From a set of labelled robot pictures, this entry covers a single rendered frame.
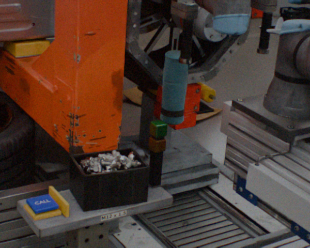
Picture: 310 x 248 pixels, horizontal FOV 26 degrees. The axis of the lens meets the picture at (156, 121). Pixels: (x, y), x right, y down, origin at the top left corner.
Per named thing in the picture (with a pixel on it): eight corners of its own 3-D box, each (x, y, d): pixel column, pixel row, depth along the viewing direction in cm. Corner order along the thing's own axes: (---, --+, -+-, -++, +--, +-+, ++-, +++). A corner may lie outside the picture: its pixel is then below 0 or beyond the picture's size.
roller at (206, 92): (178, 80, 287) (179, 67, 285) (219, 104, 265) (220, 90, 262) (167, 82, 284) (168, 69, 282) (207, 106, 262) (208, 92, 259)
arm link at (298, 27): (307, 63, 175) (314, 12, 169) (334, 80, 163) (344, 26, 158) (265, 64, 171) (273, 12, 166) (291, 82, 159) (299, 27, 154)
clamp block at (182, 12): (182, 12, 225) (183, -4, 223) (197, 18, 218) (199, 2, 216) (169, 13, 222) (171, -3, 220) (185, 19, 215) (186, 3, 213)
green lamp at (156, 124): (160, 131, 201) (161, 119, 200) (167, 136, 198) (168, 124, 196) (149, 133, 199) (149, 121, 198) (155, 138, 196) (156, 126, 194)
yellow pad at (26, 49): (36, 44, 254) (36, 31, 252) (51, 54, 244) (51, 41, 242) (2, 47, 247) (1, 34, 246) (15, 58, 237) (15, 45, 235)
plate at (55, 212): (49, 201, 192) (49, 198, 191) (61, 214, 185) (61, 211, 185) (23, 207, 188) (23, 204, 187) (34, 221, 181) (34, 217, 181)
